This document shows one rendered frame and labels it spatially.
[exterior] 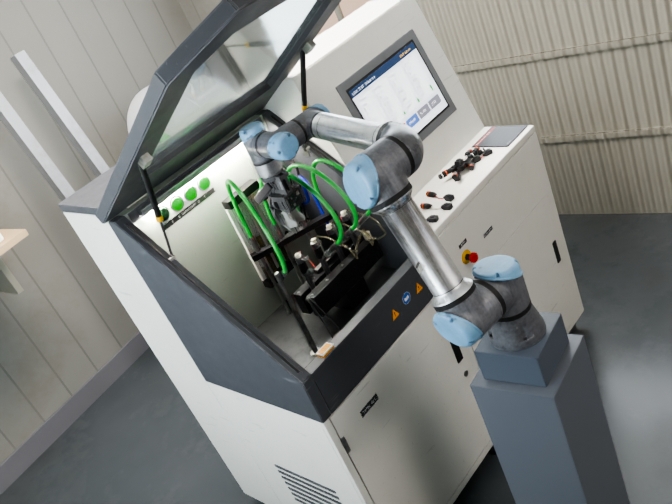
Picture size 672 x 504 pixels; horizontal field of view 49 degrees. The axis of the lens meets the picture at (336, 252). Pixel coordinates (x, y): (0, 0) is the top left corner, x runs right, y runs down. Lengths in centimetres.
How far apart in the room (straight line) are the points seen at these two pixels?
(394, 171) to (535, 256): 134
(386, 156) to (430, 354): 95
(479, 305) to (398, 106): 110
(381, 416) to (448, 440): 39
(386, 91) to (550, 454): 134
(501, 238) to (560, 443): 92
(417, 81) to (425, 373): 107
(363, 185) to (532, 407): 75
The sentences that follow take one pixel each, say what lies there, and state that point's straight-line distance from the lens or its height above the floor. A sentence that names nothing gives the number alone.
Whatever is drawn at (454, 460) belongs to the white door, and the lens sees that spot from 273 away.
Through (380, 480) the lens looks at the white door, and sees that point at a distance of 243.
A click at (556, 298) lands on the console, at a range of 315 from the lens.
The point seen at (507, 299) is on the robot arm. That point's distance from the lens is 187.
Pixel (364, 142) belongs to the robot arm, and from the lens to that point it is 190.
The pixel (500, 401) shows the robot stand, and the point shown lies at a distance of 207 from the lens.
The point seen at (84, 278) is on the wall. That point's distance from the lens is 442.
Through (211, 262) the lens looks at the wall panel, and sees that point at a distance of 248.
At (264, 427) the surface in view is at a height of 65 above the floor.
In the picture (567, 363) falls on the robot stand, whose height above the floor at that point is 80.
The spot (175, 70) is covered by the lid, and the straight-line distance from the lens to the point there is 159.
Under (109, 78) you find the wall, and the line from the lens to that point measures 459.
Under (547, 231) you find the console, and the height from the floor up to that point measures 56.
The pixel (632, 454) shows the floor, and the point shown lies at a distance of 288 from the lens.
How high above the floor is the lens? 216
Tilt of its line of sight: 28 degrees down
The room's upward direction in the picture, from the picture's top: 24 degrees counter-clockwise
